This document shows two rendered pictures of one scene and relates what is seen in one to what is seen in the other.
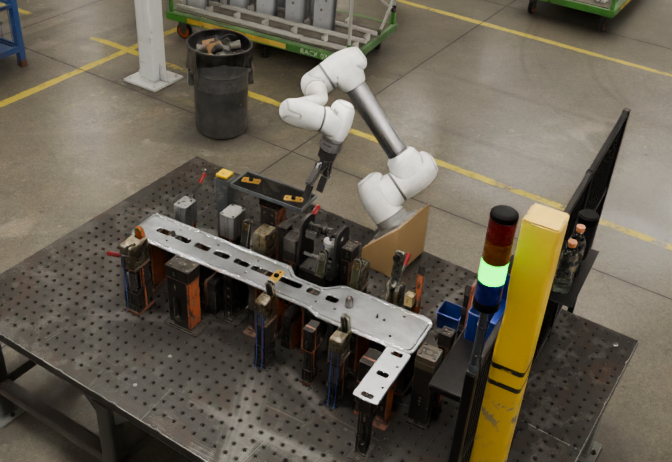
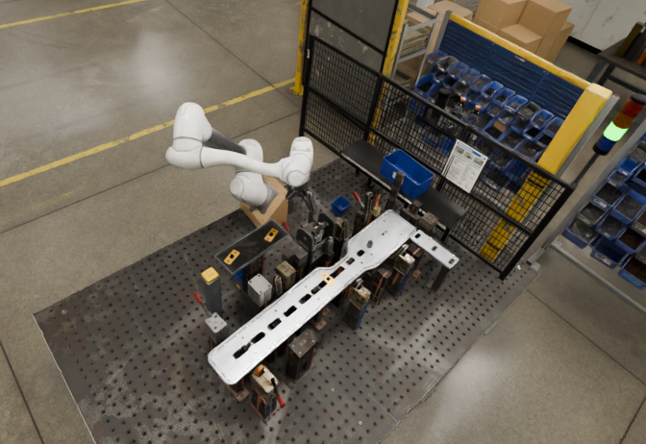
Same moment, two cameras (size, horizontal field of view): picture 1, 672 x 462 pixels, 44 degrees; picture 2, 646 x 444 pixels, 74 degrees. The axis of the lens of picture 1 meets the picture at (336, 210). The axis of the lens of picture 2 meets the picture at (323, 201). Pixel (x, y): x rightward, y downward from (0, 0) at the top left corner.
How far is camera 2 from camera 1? 2.97 m
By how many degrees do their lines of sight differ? 59
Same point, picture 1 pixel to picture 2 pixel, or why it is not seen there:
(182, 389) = (370, 385)
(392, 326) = (392, 230)
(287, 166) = not seen: outside the picture
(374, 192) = (254, 188)
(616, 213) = not seen: hidden behind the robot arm
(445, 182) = (94, 166)
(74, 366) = not seen: outside the picture
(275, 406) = (394, 326)
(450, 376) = (443, 216)
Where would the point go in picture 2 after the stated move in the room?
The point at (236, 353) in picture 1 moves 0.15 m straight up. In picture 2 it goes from (339, 339) to (344, 327)
